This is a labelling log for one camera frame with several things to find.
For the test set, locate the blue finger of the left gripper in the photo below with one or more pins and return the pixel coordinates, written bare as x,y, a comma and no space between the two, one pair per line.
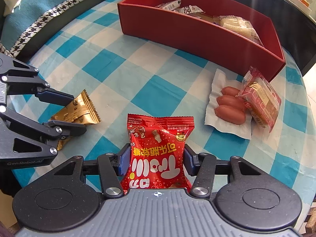
53,96

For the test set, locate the red cardboard tray box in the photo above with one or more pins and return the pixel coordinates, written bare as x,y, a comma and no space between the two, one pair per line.
143,19

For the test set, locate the blue white checkered cloth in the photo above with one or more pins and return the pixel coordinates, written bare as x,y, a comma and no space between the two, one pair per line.
123,74

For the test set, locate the white Kapron wafer packet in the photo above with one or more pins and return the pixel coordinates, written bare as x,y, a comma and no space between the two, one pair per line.
189,10

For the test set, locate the red cola gummy packet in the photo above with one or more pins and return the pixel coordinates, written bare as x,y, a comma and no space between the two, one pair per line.
156,152

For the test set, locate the dark coffee table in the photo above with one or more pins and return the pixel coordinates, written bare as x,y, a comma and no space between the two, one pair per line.
296,32

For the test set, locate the teal sofa blanket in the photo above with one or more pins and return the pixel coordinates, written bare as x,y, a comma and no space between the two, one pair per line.
28,28

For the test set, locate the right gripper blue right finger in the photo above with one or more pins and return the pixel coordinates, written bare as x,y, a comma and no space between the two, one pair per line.
191,161

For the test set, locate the red clear pastry packet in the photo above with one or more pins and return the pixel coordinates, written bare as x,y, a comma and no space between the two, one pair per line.
261,99

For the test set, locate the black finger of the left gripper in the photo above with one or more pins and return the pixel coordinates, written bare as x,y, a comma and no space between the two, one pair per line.
66,129

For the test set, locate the white orange spicy snack packet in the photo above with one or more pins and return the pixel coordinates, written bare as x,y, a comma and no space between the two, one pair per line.
170,6

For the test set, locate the gold foil snack packet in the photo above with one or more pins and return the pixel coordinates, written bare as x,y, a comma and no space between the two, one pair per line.
80,111

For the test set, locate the vacuum packed sausages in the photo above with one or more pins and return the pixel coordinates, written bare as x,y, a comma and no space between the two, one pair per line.
225,111

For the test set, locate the clear round cake packet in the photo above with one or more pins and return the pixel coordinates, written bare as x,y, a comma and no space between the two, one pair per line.
240,26

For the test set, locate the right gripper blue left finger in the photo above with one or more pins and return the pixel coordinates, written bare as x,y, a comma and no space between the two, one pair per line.
123,160

